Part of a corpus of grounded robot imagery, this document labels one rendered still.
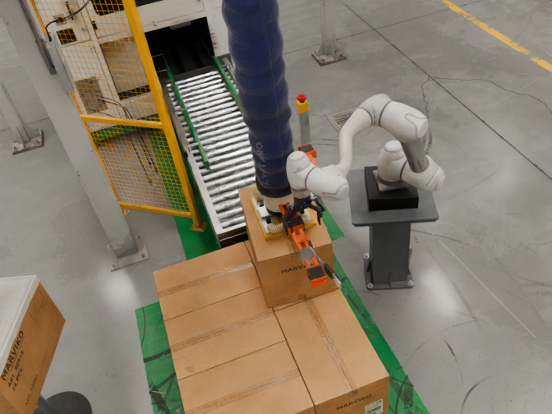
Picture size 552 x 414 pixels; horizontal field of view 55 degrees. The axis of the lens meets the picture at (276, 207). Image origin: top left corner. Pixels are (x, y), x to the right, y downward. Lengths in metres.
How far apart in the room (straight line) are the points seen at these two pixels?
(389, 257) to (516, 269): 0.92
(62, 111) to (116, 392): 1.78
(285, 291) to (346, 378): 0.57
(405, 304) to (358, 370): 1.02
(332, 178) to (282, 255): 0.73
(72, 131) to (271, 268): 1.62
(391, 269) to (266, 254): 1.17
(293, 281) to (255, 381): 0.56
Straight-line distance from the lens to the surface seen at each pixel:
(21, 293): 2.99
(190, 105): 4.88
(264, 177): 2.69
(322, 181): 2.16
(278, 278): 2.88
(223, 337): 3.00
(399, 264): 3.66
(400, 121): 2.50
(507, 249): 4.15
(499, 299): 3.84
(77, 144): 3.72
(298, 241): 2.60
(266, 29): 2.27
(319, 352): 2.87
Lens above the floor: 2.98
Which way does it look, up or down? 42 degrees down
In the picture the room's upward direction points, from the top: 10 degrees counter-clockwise
